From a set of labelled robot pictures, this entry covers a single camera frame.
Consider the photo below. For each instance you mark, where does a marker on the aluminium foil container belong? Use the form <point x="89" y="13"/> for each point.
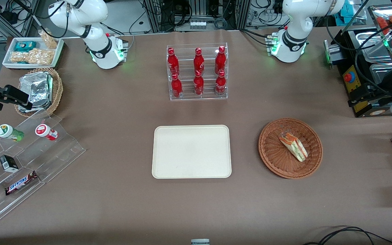
<point x="37" y="90"/>

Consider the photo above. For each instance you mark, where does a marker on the small clear nut bag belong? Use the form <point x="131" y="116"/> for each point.
<point x="49" y="40"/>

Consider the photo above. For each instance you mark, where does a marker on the large steel warmer pan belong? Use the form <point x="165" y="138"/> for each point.
<point x="379" y="73"/>

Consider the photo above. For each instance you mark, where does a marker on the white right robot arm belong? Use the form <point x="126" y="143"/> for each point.
<point x="94" y="20"/>

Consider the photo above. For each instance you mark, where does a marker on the large clear nut bag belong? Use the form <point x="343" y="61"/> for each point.
<point x="32" y="57"/>

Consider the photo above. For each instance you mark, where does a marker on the teal snack packet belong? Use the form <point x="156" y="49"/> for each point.
<point x="25" y="46"/>

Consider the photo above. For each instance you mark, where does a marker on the white power strip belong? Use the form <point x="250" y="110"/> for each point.
<point x="198" y="24"/>

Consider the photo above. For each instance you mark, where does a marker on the green lidded drink cup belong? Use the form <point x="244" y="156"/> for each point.
<point x="6" y="131"/>

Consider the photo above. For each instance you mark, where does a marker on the triangle sandwich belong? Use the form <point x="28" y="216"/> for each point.
<point x="294" y="146"/>

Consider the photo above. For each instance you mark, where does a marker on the red lidded drink cup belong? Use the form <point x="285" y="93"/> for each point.
<point x="44" y="131"/>

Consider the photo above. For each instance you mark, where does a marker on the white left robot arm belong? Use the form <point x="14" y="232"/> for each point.
<point x="293" y="23"/>

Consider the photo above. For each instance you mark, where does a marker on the small grey device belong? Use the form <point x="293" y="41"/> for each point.
<point x="200" y="242"/>

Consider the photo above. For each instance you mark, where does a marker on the clear acrylic bottle rack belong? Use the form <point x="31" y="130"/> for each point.
<point x="187" y="68"/>

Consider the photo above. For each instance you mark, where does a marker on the large brown wicker basket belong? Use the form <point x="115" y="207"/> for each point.
<point x="274" y="149"/>

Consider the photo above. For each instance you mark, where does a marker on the black food warmer appliance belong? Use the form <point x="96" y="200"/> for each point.
<point x="349" y="51"/>

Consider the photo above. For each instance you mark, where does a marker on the red round appliance button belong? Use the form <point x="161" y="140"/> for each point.
<point x="348" y="77"/>

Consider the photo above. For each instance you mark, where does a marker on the red cola bottle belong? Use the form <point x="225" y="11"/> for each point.
<point x="198" y="62"/>
<point x="173" y="63"/>
<point x="176" y="87"/>
<point x="198" y="85"/>
<point x="220" y="61"/>
<point x="220" y="85"/>

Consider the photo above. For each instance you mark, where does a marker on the white rectangular snack bin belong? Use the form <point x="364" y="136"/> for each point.
<point x="9" y="63"/>

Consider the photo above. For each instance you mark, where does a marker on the Snickers chocolate bar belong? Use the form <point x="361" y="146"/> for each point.
<point x="20" y="183"/>

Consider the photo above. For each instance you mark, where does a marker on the small tan wicker basket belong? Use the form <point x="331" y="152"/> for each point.
<point x="57" y="90"/>

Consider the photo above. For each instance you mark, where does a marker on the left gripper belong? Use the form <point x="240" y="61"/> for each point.
<point x="381" y="96"/>

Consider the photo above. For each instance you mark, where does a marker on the clear acrylic stepped shelf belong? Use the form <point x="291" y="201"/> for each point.
<point x="56" y="153"/>

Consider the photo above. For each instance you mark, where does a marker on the cream plastic tray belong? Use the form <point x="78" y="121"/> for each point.
<point x="191" y="151"/>

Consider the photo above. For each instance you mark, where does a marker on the small black carton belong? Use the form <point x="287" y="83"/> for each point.
<point x="9" y="164"/>

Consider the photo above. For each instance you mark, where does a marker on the small steel warmer pan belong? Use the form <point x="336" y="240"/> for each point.
<point x="374" y="46"/>

